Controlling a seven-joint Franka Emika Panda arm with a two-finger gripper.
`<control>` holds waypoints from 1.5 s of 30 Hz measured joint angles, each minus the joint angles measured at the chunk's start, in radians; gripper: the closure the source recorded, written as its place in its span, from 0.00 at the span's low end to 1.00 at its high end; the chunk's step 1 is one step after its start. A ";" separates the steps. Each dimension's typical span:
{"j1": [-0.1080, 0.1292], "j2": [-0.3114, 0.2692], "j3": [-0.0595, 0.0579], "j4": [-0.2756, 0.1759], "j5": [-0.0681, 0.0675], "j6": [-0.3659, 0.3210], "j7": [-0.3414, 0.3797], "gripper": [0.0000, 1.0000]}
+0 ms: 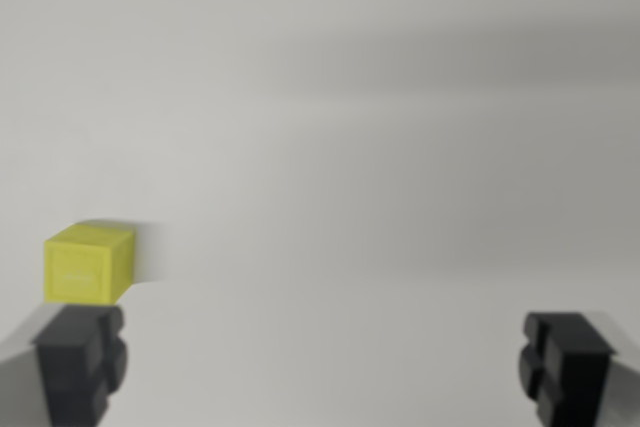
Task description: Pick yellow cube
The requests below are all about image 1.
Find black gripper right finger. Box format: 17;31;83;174
517;310;640;427

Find yellow soft cube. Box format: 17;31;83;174
42;220;139;307

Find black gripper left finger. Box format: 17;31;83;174
0;302;129;427

